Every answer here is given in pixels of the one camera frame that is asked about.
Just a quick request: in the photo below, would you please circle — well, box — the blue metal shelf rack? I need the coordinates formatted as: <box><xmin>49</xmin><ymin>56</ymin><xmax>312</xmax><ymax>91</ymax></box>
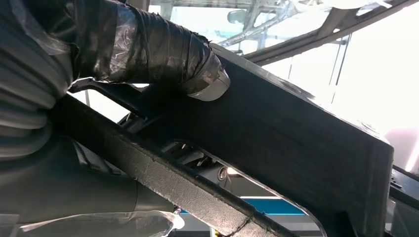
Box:
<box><xmin>178</xmin><ymin>196</ymin><xmax>307</xmax><ymax>217</ymax></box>

